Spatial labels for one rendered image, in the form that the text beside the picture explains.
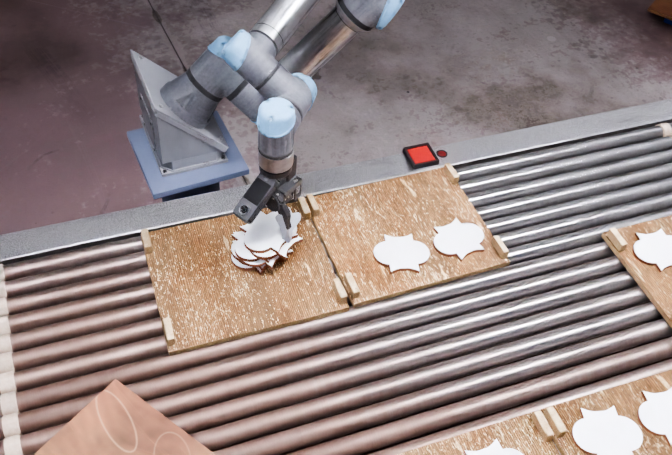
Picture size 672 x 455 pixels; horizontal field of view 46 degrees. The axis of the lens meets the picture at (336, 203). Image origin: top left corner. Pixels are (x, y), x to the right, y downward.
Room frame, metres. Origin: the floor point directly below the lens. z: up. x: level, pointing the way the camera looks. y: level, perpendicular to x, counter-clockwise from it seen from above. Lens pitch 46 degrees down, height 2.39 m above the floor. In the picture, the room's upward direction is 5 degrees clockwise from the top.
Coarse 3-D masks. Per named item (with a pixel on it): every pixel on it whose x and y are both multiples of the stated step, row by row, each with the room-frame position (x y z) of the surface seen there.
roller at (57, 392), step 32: (576, 256) 1.31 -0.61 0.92; (608, 256) 1.34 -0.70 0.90; (448, 288) 1.17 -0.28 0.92; (480, 288) 1.19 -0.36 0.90; (320, 320) 1.05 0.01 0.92; (352, 320) 1.06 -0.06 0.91; (192, 352) 0.93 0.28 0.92; (224, 352) 0.94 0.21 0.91; (64, 384) 0.83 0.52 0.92; (96, 384) 0.84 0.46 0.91; (0, 416) 0.75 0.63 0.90
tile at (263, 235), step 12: (264, 216) 1.26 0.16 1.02; (240, 228) 1.22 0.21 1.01; (252, 228) 1.22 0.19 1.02; (264, 228) 1.22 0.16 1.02; (276, 228) 1.22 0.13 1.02; (252, 240) 1.18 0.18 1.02; (264, 240) 1.18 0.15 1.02; (276, 240) 1.19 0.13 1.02; (264, 252) 1.16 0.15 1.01; (276, 252) 1.16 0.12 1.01
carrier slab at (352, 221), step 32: (352, 192) 1.44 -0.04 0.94; (384, 192) 1.45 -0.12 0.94; (416, 192) 1.46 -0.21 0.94; (448, 192) 1.48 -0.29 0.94; (320, 224) 1.32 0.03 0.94; (352, 224) 1.33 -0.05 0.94; (384, 224) 1.34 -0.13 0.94; (416, 224) 1.35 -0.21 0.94; (480, 224) 1.37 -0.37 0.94; (352, 256) 1.23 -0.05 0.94; (480, 256) 1.27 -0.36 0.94; (384, 288) 1.14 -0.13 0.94; (416, 288) 1.15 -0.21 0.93
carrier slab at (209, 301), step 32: (192, 224) 1.28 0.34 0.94; (224, 224) 1.29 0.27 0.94; (160, 256) 1.17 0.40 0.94; (192, 256) 1.18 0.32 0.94; (224, 256) 1.19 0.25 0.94; (288, 256) 1.21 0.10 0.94; (320, 256) 1.22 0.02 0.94; (160, 288) 1.08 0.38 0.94; (192, 288) 1.09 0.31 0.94; (224, 288) 1.10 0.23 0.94; (256, 288) 1.11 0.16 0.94; (288, 288) 1.11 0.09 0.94; (320, 288) 1.12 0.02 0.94; (192, 320) 1.00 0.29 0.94; (224, 320) 1.01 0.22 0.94; (256, 320) 1.02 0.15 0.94; (288, 320) 1.03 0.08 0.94
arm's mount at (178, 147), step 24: (144, 72) 1.65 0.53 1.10; (168, 72) 1.77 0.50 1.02; (144, 96) 1.63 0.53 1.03; (144, 120) 1.66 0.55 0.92; (168, 120) 1.51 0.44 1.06; (168, 144) 1.51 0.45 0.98; (192, 144) 1.54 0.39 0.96; (216, 144) 1.57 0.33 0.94; (168, 168) 1.52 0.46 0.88; (192, 168) 1.53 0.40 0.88
